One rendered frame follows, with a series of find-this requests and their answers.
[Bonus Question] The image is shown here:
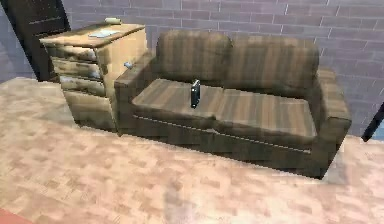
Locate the pale flat book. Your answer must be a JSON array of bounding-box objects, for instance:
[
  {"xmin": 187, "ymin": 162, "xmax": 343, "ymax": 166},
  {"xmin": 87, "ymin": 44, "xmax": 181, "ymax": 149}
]
[{"xmin": 87, "ymin": 28, "xmax": 121, "ymax": 39}]

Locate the dark brown room door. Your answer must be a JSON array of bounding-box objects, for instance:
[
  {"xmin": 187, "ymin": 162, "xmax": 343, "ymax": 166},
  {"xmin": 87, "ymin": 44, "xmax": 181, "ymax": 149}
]
[{"xmin": 0, "ymin": 0, "xmax": 72, "ymax": 83}]

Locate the light wooden chest of drawers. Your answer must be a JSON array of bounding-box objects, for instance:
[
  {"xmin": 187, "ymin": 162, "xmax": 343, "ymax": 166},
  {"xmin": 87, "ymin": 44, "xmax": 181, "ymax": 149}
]
[{"xmin": 39, "ymin": 21, "xmax": 149, "ymax": 133}]

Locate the brown striped sofa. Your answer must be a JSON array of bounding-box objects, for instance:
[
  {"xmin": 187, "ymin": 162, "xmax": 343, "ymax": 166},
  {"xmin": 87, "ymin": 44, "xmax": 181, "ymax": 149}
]
[{"xmin": 114, "ymin": 29, "xmax": 353, "ymax": 179}]

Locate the black remote control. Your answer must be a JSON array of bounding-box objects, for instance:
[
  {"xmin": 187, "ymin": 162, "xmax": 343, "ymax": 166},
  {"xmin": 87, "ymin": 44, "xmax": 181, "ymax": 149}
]
[{"xmin": 190, "ymin": 78, "xmax": 202, "ymax": 110}]

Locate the black slanted bar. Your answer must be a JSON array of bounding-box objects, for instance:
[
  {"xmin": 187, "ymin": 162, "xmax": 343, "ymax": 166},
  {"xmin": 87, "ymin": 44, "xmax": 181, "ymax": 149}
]
[{"xmin": 361, "ymin": 101, "xmax": 384, "ymax": 143}]

